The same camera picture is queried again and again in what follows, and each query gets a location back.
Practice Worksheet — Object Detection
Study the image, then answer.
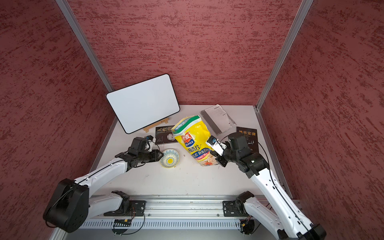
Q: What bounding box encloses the yellow oats bag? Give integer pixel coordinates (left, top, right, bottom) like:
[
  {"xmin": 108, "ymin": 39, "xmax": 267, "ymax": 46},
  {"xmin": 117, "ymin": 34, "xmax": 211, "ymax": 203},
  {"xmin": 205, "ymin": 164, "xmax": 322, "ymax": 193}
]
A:
[{"xmin": 171, "ymin": 115, "xmax": 218, "ymax": 167}]

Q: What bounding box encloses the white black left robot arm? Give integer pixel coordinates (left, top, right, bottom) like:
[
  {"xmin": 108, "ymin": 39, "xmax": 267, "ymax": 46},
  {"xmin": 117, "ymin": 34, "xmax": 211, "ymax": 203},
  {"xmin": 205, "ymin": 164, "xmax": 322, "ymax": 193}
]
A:
[{"xmin": 43, "ymin": 136, "xmax": 164, "ymax": 233}]

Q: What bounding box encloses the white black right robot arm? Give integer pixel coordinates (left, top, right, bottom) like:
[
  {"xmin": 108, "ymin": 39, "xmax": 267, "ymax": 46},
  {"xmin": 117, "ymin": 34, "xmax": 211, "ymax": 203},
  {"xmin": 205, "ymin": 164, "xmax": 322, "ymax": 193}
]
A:
[{"xmin": 207, "ymin": 133, "xmax": 327, "ymax": 240}]

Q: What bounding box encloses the black portrait cover book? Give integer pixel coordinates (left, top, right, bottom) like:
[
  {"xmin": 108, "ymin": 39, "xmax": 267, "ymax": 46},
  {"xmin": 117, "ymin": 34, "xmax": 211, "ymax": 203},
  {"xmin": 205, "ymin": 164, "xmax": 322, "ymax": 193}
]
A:
[{"xmin": 155, "ymin": 126, "xmax": 177, "ymax": 145}]

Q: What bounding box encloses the black Murphy's law book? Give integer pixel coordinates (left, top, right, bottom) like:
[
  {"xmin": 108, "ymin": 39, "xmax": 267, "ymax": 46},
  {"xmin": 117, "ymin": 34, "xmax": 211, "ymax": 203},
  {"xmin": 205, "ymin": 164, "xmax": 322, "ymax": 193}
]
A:
[{"xmin": 236, "ymin": 127, "xmax": 259, "ymax": 153}]

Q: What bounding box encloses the white paper manual booklet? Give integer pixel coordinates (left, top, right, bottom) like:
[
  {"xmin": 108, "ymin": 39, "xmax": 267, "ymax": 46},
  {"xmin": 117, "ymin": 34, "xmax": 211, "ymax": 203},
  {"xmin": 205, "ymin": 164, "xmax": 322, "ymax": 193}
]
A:
[{"xmin": 200, "ymin": 105, "xmax": 237, "ymax": 135}]

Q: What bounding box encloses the white board with black rim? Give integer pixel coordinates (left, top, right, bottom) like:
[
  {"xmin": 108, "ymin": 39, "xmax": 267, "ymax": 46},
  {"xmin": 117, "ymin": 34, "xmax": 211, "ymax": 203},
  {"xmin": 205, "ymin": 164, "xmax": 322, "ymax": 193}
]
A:
[{"xmin": 106, "ymin": 74, "xmax": 180, "ymax": 134}]

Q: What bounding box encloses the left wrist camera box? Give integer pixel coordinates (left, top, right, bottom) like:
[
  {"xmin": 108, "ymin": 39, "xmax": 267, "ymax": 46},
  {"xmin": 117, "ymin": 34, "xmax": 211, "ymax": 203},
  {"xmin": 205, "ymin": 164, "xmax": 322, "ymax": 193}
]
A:
[{"xmin": 145, "ymin": 135, "xmax": 156, "ymax": 143}]

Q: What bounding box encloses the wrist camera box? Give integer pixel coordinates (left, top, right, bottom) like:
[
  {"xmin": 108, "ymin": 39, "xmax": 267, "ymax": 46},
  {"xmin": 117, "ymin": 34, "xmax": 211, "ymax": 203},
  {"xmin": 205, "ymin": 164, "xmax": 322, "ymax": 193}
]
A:
[
  {"xmin": 145, "ymin": 135, "xmax": 156, "ymax": 143},
  {"xmin": 206, "ymin": 136, "xmax": 227, "ymax": 156}
]

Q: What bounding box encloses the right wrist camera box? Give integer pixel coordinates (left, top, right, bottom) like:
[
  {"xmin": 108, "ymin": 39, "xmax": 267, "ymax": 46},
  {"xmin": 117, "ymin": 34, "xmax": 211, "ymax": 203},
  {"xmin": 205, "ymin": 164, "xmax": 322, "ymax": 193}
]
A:
[{"xmin": 206, "ymin": 136, "xmax": 227, "ymax": 156}]

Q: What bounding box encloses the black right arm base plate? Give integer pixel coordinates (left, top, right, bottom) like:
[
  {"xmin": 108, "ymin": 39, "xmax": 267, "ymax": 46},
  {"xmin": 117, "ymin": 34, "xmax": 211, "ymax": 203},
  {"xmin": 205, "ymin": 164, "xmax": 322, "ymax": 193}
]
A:
[{"xmin": 222, "ymin": 191, "xmax": 255, "ymax": 217}]

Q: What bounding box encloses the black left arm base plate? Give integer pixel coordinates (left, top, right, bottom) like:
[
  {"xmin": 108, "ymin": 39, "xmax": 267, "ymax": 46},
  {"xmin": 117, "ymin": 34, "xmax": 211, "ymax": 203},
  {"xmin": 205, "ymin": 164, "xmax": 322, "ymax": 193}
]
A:
[{"xmin": 104, "ymin": 191, "xmax": 147, "ymax": 219}]

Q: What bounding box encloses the aluminium front rail frame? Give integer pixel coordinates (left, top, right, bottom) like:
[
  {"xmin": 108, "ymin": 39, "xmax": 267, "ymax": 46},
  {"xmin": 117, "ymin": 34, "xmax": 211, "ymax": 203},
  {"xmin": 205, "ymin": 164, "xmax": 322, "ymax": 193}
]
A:
[{"xmin": 49, "ymin": 194, "xmax": 314, "ymax": 240}]

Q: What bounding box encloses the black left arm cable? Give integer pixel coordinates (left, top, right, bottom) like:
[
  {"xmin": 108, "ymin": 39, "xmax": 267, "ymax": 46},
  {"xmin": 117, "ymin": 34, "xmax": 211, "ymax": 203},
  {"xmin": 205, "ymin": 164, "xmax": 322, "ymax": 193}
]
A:
[{"xmin": 44, "ymin": 139, "xmax": 164, "ymax": 229}]

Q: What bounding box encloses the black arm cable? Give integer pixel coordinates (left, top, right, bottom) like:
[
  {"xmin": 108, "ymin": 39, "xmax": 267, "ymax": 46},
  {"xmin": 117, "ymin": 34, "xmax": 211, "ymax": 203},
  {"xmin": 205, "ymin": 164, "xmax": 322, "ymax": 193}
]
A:
[
  {"xmin": 218, "ymin": 134, "xmax": 310, "ymax": 238},
  {"xmin": 44, "ymin": 139, "xmax": 164, "ymax": 229}
]

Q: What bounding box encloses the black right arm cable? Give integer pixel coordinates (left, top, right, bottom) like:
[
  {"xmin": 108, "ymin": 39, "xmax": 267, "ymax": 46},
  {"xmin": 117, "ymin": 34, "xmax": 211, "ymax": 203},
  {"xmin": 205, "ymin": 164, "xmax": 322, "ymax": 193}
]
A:
[{"xmin": 218, "ymin": 134, "xmax": 310, "ymax": 238}]

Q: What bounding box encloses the aluminium left corner post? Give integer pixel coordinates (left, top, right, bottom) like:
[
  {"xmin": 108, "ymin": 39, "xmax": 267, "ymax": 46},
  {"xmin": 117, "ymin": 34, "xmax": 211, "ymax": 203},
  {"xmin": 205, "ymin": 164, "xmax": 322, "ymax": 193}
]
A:
[{"xmin": 56, "ymin": 0, "xmax": 114, "ymax": 92}]

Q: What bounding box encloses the aluminium corner post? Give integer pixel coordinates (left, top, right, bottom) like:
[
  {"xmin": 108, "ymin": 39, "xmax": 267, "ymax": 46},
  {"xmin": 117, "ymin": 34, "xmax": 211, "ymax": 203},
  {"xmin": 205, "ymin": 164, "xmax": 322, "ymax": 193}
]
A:
[
  {"xmin": 56, "ymin": 0, "xmax": 114, "ymax": 92},
  {"xmin": 255, "ymin": 0, "xmax": 314, "ymax": 112}
]

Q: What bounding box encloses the aluminium right corner post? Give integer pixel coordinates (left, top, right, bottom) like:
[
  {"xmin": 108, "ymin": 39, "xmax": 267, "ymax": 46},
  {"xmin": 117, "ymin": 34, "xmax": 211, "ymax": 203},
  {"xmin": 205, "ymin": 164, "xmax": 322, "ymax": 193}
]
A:
[{"xmin": 255, "ymin": 0, "xmax": 314, "ymax": 112}]

